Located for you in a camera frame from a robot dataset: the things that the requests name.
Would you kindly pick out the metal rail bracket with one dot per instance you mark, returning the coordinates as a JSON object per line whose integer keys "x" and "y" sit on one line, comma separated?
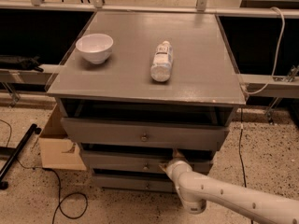
{"x": 275, "y": 102}

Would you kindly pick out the grey drawer cabinet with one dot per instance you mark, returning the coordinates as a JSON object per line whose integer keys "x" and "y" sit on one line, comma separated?
{"x": 203, "y": 89}

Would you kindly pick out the black cloth bundle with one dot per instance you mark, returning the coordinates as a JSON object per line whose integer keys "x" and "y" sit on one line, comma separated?
{"x": 19, "y": 63}

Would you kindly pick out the white bowl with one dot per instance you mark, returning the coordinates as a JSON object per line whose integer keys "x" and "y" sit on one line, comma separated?
{"x": 95, "y": 48}

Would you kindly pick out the cardboard box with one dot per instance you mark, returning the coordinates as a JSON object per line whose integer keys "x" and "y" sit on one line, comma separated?
{"x": 56, "y": 149}

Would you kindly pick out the black stand leg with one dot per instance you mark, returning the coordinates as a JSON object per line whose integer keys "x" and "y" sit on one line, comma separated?
{"x": 10, "y": 154}

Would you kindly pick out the grey bottom drawer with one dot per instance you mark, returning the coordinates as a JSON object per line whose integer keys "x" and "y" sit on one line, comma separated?
{"x": 133, "y": 183}

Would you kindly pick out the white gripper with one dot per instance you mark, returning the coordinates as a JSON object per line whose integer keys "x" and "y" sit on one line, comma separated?
{"x": 173, "y": 165}

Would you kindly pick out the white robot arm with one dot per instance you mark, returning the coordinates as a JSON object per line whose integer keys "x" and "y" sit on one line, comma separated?
{"x": 195, "y": 189}

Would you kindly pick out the grey top drawer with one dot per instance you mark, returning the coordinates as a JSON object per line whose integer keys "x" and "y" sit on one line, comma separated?
{"x": 142, "y": 134}

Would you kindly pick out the grey drawer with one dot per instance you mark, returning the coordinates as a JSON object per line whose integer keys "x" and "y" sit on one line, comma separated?
{"x": 142, "y": 134}
{"x": 127, "y": 162}
{"x": 133, "y": 183}

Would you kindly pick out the clear plastic bottle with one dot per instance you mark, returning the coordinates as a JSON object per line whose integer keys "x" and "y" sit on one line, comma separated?
{"x": 161, "y": 67}

